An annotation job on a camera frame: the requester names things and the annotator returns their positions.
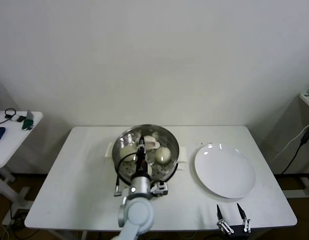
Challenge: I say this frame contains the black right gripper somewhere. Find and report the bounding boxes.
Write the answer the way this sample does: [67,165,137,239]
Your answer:
[216,203,252,240]

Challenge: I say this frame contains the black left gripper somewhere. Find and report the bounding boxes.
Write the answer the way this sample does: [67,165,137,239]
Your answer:
[134,136,148,179]

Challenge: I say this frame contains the round glass pot lid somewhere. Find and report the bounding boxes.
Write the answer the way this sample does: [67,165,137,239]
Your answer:
[112,124,181,177]

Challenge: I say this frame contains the stainless steel steamer basket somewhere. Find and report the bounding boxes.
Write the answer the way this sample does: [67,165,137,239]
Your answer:
[105,127,188,185]

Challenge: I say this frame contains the white electric cooker pot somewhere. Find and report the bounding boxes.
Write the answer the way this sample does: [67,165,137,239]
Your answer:
[114,161,188,198]

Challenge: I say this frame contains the white round plate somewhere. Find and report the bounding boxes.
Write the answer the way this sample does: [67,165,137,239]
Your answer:
[194,143,257,200]

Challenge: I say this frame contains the white side table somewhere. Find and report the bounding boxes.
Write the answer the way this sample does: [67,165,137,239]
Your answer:
[0,110,44,208]

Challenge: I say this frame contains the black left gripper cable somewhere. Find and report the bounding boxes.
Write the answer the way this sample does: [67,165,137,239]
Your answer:
[113,152,138,198]

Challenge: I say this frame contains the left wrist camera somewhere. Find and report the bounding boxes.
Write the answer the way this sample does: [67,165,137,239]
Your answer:
[149,181,169,197]

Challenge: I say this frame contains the white table base frame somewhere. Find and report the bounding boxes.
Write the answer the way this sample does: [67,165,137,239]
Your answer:
[276,173,309,200]

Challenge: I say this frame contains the white hanging cable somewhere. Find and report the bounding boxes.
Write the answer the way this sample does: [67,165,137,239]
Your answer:
[271,123,309,161]

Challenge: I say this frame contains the black adapter with cable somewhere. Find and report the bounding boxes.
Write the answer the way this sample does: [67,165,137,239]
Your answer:
[281,129,309,175]

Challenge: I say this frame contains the green handled tool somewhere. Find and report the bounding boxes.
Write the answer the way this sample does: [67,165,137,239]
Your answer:
[21,109,36,132]

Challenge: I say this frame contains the black headphones with cable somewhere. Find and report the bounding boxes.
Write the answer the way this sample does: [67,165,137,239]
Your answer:
[0,107,17,125]

